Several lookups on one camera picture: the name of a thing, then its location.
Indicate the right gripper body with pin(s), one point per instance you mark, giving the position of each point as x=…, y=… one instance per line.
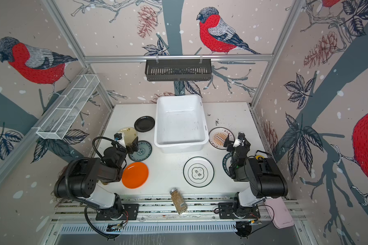
x=239, y=147

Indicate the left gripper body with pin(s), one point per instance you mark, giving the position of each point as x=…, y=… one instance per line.
x=130, y=145

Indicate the white plate teal band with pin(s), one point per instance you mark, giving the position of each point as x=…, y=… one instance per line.
x=226, y=163

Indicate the white plate orange sunburst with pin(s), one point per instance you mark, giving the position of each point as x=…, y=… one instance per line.
x=218, y=136

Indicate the white plate green rim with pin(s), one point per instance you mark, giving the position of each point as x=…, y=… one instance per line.
x=198, y=172

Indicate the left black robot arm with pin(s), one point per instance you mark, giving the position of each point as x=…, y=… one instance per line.
x=79, y=181

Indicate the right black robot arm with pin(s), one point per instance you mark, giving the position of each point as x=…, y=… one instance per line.
x=264, y=177

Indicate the white plastic bin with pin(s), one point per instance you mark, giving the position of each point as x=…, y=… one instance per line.
x=180, y=124

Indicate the teal patterned plate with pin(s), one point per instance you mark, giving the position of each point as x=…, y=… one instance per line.
x=143, y=152

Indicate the beige plate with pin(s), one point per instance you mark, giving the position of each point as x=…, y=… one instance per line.
x=129, y=134

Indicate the black plate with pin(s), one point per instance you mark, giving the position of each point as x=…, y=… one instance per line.
x=144, y=124

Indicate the pink flat case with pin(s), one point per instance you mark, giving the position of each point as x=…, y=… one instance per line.
x=279, y=213

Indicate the glass spice jar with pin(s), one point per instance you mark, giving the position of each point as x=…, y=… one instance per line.
x=178, y=201

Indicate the small circuit board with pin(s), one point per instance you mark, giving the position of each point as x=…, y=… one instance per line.
x=114, y=227

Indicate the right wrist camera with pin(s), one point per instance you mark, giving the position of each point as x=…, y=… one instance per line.
x=238, y=142

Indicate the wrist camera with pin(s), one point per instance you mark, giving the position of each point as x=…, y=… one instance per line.
x=119, y=140
x=238, y=142

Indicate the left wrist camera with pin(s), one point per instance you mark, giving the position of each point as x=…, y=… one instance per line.
x=119, y=140

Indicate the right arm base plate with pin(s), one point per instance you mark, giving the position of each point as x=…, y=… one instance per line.
x=229, y=210

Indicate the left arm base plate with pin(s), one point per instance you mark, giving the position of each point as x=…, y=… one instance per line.
x=123, y=212

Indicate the black hanging wall basket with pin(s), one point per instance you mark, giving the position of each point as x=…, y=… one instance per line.
x=178, y=70

